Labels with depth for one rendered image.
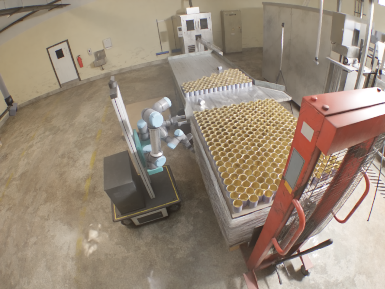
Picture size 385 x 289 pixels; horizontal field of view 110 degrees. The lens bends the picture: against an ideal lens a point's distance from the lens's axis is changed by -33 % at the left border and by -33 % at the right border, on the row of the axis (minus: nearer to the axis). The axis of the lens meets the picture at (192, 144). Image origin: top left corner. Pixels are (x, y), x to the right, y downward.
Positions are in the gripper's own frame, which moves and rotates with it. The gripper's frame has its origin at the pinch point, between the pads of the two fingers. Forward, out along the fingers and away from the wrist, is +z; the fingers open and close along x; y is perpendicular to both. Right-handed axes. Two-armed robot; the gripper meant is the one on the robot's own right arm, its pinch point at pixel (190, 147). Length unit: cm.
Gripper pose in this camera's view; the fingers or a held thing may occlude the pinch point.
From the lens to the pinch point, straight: 212.0
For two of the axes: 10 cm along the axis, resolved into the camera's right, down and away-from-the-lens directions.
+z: 4.0, 4.8, 7.8
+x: 4.6, 6.4, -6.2
